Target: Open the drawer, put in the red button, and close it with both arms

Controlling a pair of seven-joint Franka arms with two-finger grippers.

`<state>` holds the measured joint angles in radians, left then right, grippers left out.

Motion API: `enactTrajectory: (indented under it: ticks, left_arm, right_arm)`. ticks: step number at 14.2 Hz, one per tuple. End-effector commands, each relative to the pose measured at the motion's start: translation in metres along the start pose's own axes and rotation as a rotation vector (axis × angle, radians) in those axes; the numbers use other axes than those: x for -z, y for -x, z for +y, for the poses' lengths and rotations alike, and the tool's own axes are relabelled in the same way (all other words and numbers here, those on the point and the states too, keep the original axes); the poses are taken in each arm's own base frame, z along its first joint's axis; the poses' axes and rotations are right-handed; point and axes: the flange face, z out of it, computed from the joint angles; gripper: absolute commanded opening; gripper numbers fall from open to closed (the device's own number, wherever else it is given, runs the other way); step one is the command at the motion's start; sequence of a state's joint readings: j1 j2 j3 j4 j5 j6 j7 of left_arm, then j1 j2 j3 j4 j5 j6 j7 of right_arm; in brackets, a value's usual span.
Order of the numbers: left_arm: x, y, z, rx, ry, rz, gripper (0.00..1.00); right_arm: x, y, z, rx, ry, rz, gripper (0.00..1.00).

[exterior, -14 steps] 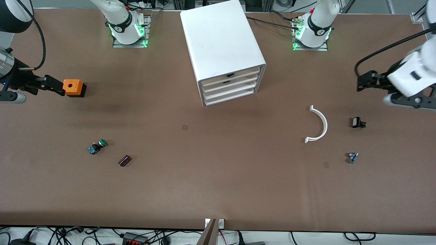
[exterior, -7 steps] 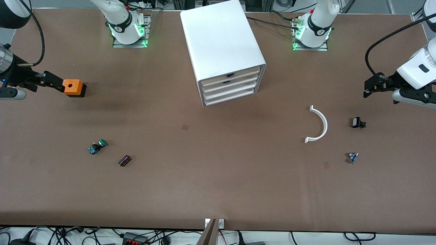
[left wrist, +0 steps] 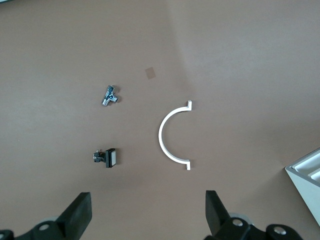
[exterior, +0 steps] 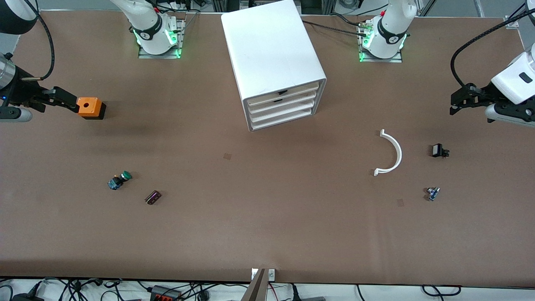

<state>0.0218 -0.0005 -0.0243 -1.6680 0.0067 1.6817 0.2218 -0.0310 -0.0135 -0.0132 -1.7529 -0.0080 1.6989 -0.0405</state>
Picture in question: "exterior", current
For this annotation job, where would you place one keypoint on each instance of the grey camera mount pole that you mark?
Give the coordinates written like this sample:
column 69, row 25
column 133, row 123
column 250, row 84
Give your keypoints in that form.
column 256, row 288

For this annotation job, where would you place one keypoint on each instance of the small black switch part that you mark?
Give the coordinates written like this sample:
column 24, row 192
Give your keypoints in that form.
column 438, row 150

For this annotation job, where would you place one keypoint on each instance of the dark cylindrical capacitor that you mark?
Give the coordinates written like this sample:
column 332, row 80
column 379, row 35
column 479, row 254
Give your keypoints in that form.
column 153, row 197

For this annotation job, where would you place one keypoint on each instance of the white pole clamp bracket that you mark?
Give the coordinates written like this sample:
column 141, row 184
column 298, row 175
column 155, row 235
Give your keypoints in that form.
column 271, row 274

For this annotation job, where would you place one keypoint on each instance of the green push button switch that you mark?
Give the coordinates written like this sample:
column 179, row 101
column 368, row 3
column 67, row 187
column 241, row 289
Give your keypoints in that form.
column 119, row 179

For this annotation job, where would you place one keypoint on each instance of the black red power strip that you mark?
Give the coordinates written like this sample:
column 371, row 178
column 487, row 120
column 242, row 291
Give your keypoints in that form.
column 165, row 292

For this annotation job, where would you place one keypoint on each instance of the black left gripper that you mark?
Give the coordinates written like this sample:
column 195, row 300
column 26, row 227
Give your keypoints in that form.
column 484, row 94

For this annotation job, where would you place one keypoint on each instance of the white plastic drawer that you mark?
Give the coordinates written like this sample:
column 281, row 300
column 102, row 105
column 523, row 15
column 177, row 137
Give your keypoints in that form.
column 301, row 105
column 301, row 90
column 301, row 98
column 292, row 114

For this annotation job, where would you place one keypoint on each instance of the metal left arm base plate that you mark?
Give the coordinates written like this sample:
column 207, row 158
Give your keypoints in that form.
column 397, row 59

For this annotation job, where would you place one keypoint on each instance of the white drawer cabinet shell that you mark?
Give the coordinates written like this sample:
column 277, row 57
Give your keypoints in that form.
column 271, row 46

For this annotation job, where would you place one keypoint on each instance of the small blue electronic part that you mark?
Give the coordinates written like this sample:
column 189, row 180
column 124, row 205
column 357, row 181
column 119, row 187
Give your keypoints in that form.
column 432, row 193

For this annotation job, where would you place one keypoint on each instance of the aluminium frame post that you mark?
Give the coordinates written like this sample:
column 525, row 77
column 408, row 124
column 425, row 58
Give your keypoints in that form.
column 512, row 23

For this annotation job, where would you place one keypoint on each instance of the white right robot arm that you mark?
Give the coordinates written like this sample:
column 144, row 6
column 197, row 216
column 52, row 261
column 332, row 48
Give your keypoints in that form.
column 146, row 21

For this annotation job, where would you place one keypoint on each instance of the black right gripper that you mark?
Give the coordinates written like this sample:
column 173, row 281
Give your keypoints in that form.
column 16, row 93

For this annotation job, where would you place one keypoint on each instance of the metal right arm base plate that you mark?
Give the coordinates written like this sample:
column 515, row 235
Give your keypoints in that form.
column 180, row 33

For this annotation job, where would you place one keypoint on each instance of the white curved plastic bracket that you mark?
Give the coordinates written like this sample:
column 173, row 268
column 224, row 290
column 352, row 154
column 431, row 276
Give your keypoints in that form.
column 397, row 152

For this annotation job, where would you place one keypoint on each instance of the orange button enclosure box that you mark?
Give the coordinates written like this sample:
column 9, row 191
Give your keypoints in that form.
column 90, row 106

